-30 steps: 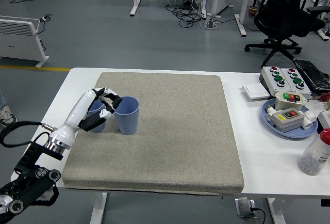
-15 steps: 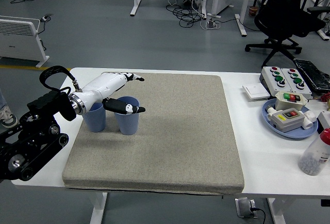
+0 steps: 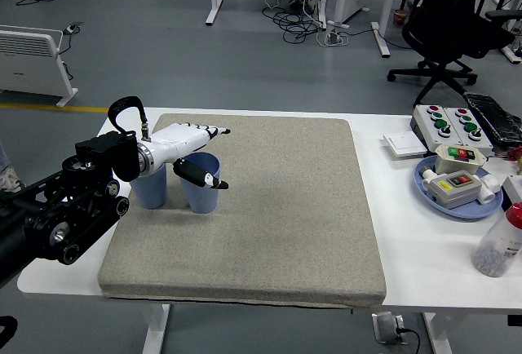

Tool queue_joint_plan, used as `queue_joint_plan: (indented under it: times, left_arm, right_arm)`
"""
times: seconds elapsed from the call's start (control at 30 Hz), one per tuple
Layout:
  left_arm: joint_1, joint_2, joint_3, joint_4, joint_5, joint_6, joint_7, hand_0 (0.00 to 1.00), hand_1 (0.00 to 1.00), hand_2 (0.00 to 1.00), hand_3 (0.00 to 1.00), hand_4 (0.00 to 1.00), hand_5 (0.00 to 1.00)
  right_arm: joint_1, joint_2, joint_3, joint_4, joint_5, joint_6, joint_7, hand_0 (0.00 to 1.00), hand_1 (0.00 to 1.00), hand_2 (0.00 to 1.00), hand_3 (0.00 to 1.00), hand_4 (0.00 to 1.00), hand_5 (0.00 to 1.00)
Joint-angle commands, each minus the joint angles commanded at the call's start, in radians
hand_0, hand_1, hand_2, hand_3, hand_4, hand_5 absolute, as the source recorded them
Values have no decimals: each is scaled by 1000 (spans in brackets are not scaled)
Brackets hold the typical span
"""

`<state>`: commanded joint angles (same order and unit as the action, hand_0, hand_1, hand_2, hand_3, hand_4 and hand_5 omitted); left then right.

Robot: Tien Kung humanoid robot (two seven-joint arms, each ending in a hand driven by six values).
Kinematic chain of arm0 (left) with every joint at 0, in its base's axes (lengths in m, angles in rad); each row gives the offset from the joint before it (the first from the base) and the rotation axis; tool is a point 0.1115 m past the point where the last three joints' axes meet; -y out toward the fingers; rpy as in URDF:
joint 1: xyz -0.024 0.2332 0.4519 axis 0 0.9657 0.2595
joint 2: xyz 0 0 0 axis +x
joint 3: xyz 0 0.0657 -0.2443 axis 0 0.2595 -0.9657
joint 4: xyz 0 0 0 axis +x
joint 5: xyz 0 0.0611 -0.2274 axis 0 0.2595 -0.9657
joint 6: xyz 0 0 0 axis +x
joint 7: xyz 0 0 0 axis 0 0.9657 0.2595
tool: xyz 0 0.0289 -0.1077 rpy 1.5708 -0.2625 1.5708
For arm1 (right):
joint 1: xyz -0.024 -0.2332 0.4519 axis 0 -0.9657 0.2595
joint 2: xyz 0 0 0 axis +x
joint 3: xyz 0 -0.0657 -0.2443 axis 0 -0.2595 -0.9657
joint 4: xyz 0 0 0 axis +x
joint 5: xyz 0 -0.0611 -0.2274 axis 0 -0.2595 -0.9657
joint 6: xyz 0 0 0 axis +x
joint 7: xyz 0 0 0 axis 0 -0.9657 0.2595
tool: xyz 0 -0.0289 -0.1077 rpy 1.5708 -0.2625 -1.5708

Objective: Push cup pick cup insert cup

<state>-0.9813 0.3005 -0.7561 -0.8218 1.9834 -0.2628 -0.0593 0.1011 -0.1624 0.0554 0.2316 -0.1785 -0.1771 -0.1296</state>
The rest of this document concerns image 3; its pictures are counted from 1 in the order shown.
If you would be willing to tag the black wrapped keyboard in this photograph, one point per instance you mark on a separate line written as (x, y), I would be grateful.
(493, 117)

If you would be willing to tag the small white box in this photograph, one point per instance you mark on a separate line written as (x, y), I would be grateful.
(514, 191)

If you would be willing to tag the clear bottle with red cap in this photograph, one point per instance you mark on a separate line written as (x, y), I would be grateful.
(495, 244)

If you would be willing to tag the black table control panel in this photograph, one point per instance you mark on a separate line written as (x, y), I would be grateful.
(514, 319)

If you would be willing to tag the grey push-button switch box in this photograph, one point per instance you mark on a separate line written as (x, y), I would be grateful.
(452, 191)

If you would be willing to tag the white power strip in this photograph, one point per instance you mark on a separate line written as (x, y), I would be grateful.
(335, 39)

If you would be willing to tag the small brown pot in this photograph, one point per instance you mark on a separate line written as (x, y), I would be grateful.
(400, 17)

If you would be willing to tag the white four-button control box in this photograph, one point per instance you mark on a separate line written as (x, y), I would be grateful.
(424, 123)
(483, 142)

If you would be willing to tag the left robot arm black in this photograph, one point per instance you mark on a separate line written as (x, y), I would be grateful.
(61, 207)

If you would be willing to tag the person's leg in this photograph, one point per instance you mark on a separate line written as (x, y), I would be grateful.
(3, 158)

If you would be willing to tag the white table leg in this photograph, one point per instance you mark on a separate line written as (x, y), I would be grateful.
(438, 335)
(157, 329)

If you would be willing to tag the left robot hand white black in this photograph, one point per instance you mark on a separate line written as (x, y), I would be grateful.
(179, 140)

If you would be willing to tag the grey-brown fabric mat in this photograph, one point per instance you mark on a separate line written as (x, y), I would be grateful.
(265, 207)

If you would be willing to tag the floor power socket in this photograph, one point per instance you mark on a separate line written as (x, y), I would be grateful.
(73, 27)

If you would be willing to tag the black office chair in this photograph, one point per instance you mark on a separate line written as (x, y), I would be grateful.
(448, 32)

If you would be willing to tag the white wall switch plate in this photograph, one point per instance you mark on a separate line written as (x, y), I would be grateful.
(403, 144)

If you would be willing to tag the blue ribbed plastic cup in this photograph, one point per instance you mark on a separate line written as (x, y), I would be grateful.
(202, 201)
(151, 195)

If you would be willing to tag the white three-button switch box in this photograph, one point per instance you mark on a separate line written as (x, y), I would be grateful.
(448, 162)

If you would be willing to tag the person's shoe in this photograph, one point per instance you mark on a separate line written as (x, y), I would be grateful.
(8, 178)

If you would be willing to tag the blue round plate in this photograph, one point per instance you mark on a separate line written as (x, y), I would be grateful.
(469, 212)

